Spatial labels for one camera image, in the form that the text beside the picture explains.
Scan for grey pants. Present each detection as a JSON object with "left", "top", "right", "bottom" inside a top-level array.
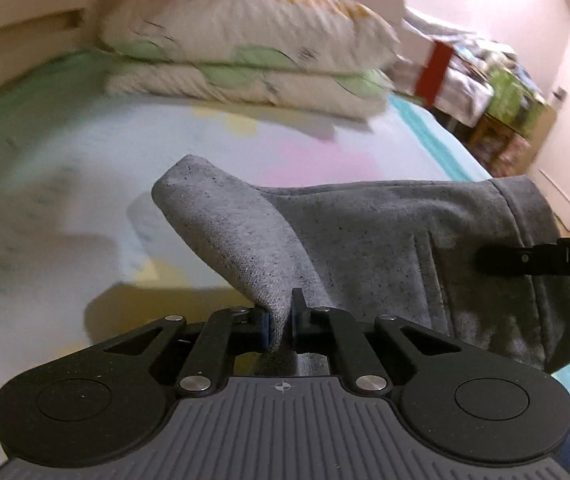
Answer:
[{"left": 151, "top": 154, "right": 570, "bottom": 376}]

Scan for red box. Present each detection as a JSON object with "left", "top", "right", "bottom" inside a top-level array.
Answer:
[{"left": 414, "top": 40, "right": 459, "bottom": 112}]

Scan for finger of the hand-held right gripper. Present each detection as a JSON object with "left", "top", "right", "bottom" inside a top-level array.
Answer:
[{"left": 475, "top": 241, "right": 562, "bottom": 279}]

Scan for wooden bed frame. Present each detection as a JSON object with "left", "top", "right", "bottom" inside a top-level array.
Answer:
[{"left": 0, "top": 0, "right": 102, "bottom": 111}]

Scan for leaf print pillow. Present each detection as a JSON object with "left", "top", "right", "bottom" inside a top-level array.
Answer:
[
  {"left": 99, "top": 0, "right": 402, "bottom": 77},
  {"left": 104, "top": 62, "right": 397, "bottom": 122}
]

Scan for wooden side table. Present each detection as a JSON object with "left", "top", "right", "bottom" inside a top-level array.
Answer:
[{"left": 466, "top": 112, "right": 533, "bottom": 173}]

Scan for green box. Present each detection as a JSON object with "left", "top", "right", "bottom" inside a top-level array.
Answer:
[{"left": 485, "top": 66, "right": 548, "bottom": 137}]

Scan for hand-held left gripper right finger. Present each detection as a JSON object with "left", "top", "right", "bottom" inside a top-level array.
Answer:
[{"left": 290, "top": 287, "right": 466, "bottom": 395}]

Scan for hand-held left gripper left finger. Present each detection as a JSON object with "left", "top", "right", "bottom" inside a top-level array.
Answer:
[{"left": 102, "top": 305, "right": 272, "bottom": 395}]

